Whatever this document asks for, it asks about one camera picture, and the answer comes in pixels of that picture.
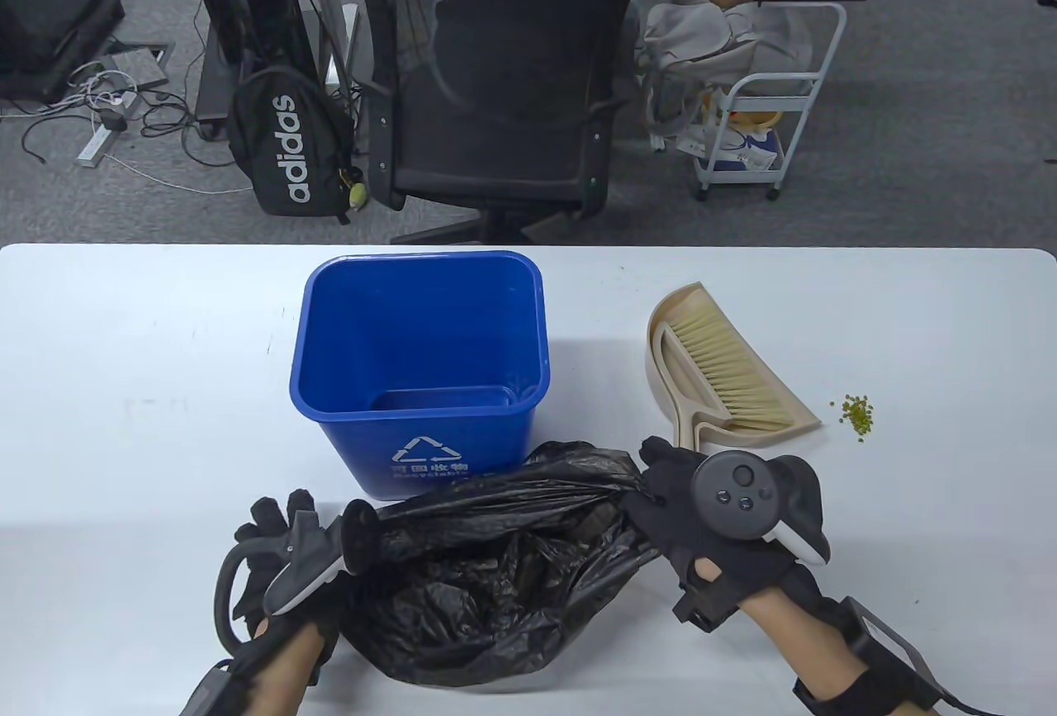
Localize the person's right hand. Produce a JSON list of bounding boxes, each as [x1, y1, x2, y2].
[[623, 437, 828, 636]]

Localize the person's left hand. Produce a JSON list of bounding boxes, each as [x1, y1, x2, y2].
[[234, 490, 348, 661]]

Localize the black mesh office chair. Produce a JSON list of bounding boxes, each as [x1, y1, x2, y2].
[[353, 0, 638, 244]]

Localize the white table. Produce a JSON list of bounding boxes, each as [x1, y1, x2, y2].
[[0, 244, 1057, 716]]

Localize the blue and white box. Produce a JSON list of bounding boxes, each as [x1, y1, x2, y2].
[[710, 126, 781, 172]]

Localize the light grey backpack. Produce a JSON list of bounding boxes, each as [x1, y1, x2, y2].
[[640, 0, 814, 151]]

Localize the black backpack with white print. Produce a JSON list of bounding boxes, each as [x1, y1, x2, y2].
[[227, 65, 358, 218]]

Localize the blue food waste bin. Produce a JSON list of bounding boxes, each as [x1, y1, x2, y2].
[[289, 252, 551, 502]]

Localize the black plastic bin bag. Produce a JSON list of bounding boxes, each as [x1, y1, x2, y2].
[[341, 441, 671, 688]]

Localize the black wrist sensor box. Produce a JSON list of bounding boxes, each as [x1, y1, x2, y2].
[[178, 661, 249, 716], [793, 596, 946, 716]]

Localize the black computer tower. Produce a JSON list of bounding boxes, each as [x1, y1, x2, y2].
[[175, 0, 323, 140]]

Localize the grey floor socket box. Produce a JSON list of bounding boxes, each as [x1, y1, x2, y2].
[[107, 40, 176, 89]]

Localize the black monitor stand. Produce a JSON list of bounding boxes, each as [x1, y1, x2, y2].
[[0, 0, 125, 102]]

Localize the person's left forearm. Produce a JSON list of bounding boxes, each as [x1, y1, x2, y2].
[[246, 624, 328, 716]]

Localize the beige brush with wooden handle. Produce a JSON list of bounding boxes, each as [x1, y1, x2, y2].
[[661, 308, 799, 453]]

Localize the person's right forearm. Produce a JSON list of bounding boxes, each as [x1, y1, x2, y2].
[[737, 584, 876, 716]]

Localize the white rolling cart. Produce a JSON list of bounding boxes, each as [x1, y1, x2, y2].
[[692, 2, 848, 202]]

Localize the white power strip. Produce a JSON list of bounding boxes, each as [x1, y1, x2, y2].
[[76, 126, 114, 168]]

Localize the pile of green mung beans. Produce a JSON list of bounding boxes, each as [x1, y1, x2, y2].
[[838, 394, 877, 443]]

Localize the beige plastic dustpan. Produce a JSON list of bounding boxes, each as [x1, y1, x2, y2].
[[646, 282, 822, 454]]

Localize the grey metal desk leg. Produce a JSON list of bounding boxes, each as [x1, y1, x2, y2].
[[301, 0, 360, 89]]

